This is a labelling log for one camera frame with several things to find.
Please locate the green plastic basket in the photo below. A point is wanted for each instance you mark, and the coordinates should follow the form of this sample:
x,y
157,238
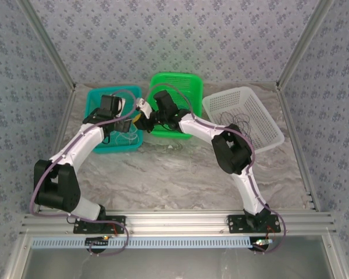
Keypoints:
x,y
189,84

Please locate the aluminium table side rail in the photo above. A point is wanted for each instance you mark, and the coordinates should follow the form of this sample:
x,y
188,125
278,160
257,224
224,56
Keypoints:
x,y
56,145
296,139

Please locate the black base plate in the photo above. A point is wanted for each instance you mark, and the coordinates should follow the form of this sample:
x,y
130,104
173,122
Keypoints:
x,y
235,223
121,218

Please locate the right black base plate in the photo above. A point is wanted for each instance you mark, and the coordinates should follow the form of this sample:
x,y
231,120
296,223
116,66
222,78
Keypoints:
x,y
235,223

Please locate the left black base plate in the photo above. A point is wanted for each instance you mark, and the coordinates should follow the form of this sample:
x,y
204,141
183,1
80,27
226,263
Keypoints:
x,y
121,218

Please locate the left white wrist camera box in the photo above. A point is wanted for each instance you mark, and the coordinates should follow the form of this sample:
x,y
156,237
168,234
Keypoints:
x,y
121,104

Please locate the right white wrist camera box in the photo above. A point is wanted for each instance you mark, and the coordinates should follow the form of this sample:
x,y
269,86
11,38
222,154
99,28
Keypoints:
x,y
145,107

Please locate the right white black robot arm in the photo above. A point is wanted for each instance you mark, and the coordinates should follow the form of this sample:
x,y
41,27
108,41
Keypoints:
x,y
197,128

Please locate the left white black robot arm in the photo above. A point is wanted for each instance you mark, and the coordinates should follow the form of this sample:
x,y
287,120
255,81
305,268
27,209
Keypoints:
x,y
84,142

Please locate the teal plastic basket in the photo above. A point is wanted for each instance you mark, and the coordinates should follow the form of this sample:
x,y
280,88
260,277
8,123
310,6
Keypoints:
x,y
125,148

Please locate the small black circuit board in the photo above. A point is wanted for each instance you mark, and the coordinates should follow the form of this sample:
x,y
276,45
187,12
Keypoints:
x,y
261,242
97,241

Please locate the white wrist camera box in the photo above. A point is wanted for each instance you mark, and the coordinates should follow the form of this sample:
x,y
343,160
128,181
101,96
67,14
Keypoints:
x,y
145,107
121,104

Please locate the white plastic basket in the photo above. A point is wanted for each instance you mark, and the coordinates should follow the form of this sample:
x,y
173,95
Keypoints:
x,y
235,101

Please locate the aluminium frame post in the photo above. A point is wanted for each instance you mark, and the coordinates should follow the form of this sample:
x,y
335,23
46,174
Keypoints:
x,y
48,43
304,43

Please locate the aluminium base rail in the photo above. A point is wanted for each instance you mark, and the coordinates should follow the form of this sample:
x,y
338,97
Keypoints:
x,y
177,222

